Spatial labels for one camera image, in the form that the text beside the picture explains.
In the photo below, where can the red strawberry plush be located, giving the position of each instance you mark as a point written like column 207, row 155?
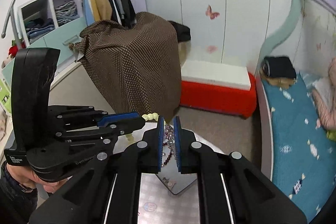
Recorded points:
column 14, row 48

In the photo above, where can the hanging clothes row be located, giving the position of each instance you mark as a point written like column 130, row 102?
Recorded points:
column 119, row 11

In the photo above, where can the person's left hand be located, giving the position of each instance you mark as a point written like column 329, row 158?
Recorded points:
column 25, row 176

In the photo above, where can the red ottoman bench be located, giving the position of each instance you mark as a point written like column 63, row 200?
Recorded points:
column 220, row 99

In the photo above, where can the black garment behind cloth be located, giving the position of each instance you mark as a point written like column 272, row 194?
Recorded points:
column 183, row 32

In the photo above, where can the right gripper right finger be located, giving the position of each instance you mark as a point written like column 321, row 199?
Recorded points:
column 230, row 188

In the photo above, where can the teal drawer cabinet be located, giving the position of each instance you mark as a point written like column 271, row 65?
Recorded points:
column 53, row 48

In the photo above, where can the white pillow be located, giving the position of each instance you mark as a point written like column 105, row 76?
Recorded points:
column 325, row 90

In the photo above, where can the grey metal jewelry box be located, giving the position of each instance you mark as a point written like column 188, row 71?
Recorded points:
column 177, row 170

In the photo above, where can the green paper bag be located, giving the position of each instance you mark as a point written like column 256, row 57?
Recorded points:
column 5, row 97

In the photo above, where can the brown polka dot cloth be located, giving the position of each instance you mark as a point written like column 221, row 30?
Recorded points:
column 135, row 69

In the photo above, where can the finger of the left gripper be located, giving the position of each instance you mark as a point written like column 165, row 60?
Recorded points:
column 116, row 127
column 120, row 117

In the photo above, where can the teal bed mattress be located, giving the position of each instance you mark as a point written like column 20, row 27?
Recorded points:
column 303, row 156

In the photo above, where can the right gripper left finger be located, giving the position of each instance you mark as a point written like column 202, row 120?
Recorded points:
column 107, row 189

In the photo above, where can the folded dark clothes stack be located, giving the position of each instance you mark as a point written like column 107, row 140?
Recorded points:
column 278, row 71

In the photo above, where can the white lower cabinet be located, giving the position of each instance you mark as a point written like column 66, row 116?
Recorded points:
column 73, row 86

